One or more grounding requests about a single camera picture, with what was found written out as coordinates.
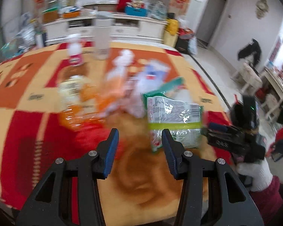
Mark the white TV cabinet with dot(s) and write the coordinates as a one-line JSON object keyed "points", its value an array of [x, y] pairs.
{"points": [[120, 26]]}

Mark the orange red checkered blanket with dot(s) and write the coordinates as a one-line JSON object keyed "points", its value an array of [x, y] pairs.
{"points": [[140, 188]]}

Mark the red plastic bag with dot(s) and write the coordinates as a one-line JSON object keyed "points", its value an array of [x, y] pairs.
{"points": [[89, 136]]}

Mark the tall white cup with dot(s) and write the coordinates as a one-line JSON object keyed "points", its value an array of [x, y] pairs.
{"points": [[102, 30]]}

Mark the right white gloved hand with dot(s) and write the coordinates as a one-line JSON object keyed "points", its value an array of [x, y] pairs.
{"points": [[259, 172]]}

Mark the white chair with black coat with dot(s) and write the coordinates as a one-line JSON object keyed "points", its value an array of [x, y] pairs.
{"points": [[251, 54]]}

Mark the small white pink bottle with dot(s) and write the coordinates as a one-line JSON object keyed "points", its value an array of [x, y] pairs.
{"points": [[74, 48]]}

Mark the orange snack box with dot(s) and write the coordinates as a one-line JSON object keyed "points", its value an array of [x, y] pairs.
{"points": [[112, 86]]}

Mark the blue storage basket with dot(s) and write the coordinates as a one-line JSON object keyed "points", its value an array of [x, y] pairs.
{"points": [[131, 11]]}

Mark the white blue medicine box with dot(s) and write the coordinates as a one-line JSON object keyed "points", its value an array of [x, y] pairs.
{"points": [[152, 77]]}

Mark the yellow bag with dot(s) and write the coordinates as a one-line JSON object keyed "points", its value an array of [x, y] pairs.
{"points": [[172, 26]]}

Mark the white dining table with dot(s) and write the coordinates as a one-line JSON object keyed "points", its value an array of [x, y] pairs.
{"points": [[275, 98]]}

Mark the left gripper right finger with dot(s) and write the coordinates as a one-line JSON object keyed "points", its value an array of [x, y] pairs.
{"points": [[173, 153]]}

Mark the orange bread snack bag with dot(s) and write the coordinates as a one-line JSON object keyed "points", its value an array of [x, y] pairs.
{"points": [[79, 102]]}

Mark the black shopping bag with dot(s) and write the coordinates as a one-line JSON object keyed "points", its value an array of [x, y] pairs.
{"points": [[182, 44]]}

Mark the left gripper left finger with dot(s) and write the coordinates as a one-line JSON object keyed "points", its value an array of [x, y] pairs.
{"points": [[106, 151]]}

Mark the green white snack bag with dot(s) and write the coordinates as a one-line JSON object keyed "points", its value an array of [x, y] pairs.
{"points": [[182, 119]]}

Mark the wall clock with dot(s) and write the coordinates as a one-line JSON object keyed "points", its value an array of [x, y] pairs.
{"points": [[261, 8]]}

